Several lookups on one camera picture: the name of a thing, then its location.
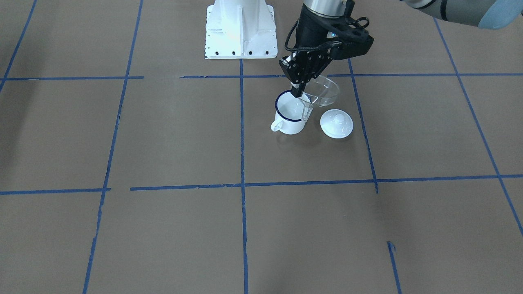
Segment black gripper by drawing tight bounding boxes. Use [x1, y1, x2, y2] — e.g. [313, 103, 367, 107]
[279, 5, 338, 98]

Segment white mug lid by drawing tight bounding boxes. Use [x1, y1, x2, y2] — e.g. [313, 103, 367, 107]
[320, 109, 353, 139]

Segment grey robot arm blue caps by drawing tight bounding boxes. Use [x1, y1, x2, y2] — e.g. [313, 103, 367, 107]
[279, 0, 523, 98]

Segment white enamel mug blue rim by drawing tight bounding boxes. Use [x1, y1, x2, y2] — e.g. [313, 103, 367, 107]
[270, 91, 313, 135]

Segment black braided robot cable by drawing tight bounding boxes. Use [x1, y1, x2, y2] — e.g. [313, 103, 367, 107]
[284, 0, 370, 53]

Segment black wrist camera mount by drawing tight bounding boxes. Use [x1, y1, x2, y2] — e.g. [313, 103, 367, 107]
[329, 17, 374, 60]

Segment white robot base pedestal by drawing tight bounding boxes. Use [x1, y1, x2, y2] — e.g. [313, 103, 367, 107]
[204, 0, 278, 60]

